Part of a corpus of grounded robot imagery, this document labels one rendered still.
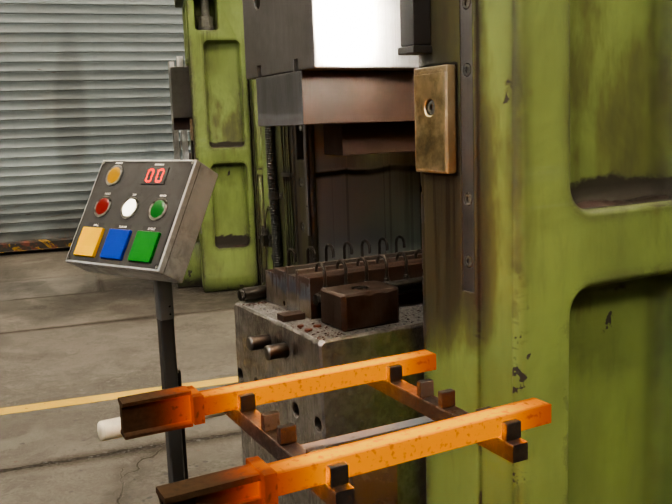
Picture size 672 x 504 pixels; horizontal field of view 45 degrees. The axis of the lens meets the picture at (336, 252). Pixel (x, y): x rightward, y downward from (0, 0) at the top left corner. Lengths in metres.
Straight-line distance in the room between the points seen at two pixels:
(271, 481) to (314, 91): 0.86
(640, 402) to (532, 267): 0.42
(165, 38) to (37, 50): 1.36
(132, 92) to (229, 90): 3.14
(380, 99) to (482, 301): 0.45
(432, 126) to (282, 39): 0.36
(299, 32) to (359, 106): 0.18
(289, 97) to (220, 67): 4.90
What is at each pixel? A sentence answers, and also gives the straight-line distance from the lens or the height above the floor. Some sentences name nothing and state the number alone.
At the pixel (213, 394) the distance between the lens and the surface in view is 1.00.
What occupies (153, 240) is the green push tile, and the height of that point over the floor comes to 1.02.
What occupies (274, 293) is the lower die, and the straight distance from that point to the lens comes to 1.63.
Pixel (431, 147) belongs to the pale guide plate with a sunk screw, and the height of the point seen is 1.23.
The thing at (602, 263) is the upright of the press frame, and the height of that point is 1.04.
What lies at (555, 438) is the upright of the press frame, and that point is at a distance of 1.35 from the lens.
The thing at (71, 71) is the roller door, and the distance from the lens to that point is 9.36.
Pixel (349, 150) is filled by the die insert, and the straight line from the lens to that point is 1.54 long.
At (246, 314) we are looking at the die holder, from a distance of 1.62.
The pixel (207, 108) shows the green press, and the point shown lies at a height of 1.42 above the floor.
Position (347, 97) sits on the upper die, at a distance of 1.50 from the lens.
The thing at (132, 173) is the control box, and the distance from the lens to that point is 2.05.
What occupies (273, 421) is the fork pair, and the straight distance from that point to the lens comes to 0.94.
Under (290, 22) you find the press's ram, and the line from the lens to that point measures 1.50.
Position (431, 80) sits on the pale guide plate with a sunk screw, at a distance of 1.33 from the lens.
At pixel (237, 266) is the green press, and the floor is 0.19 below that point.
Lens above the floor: 1.27
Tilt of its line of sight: 9 degrees down
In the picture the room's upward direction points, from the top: 2 degrees counter-clockwise
